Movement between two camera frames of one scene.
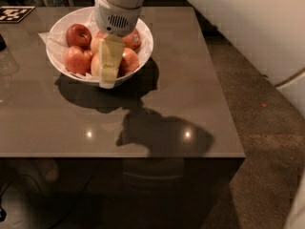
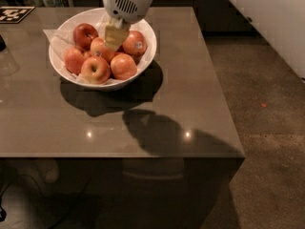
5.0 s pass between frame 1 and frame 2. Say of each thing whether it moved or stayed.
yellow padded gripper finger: moved
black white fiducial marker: stayed
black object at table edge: stayed
